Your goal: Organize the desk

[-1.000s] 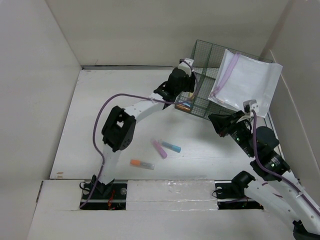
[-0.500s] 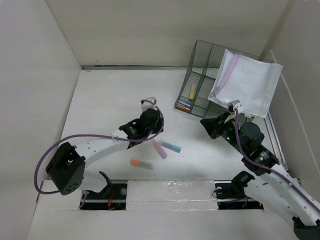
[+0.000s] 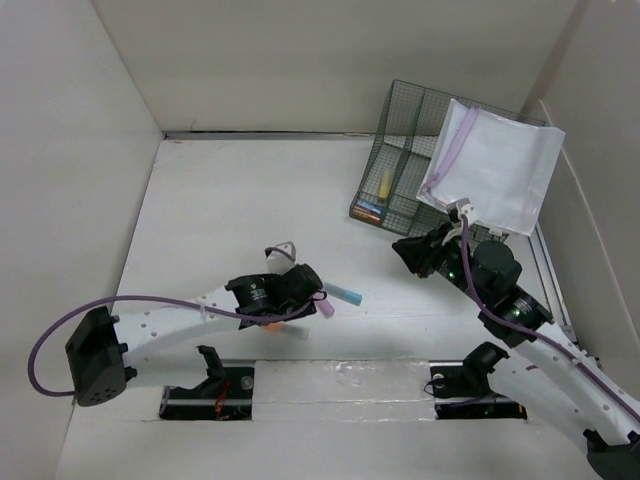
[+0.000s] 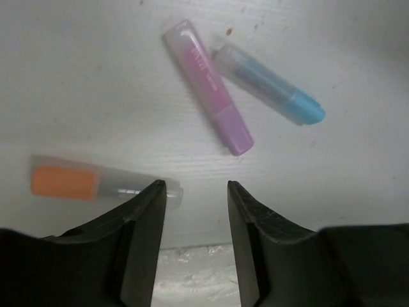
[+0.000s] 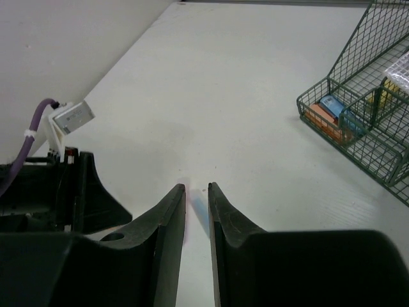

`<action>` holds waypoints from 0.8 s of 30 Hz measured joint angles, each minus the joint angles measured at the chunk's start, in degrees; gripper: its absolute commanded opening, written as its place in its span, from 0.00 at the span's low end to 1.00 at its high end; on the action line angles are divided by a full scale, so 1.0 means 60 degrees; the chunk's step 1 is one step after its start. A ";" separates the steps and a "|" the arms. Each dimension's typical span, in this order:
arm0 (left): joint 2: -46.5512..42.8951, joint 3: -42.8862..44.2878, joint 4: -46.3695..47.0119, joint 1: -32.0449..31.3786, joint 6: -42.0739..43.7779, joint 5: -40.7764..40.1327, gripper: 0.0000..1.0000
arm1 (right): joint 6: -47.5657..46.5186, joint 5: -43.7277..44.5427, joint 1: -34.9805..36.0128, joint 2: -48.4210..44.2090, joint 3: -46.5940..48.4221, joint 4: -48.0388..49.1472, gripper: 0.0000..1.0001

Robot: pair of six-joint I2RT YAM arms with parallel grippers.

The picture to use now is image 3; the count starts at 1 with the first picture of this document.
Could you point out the orange grey highlighter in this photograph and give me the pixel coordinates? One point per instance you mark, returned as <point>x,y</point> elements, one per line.
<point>288,329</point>

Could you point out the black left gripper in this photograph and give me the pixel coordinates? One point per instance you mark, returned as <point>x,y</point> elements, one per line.
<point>303,304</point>

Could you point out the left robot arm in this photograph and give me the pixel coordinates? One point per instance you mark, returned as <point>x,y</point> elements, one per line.
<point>106,353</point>

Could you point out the clear purple zipper pouch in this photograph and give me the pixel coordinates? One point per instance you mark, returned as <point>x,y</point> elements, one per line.
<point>504,169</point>

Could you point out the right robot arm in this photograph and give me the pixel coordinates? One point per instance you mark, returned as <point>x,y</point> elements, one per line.
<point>536,364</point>

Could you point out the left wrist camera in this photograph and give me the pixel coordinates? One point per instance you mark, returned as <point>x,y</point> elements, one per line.
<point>280,258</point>

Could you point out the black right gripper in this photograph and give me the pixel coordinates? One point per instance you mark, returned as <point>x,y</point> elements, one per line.
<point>420,253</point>

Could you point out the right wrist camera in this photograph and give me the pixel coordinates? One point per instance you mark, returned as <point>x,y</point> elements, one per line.
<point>462,208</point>

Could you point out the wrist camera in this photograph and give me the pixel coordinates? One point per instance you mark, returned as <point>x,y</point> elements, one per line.
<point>462,208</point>
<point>280,258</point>

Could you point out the blue capped highlighter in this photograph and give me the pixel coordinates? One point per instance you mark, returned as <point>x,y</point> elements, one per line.
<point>369,207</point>

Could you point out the green wire mesh organizer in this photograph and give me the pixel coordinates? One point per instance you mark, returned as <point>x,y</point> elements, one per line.
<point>405,141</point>

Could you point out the yellow highlighter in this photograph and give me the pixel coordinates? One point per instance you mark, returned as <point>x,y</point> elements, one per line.
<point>385,185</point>

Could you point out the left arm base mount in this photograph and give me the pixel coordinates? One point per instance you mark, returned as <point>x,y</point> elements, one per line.
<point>226,394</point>

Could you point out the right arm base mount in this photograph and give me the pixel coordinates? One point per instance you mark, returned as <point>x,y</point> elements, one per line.
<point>461,391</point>

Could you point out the pink purple highlighter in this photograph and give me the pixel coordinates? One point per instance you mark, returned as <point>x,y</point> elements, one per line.
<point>326,308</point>

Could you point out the clear zipper document pouch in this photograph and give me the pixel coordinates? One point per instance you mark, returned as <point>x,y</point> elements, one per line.
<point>458,124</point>

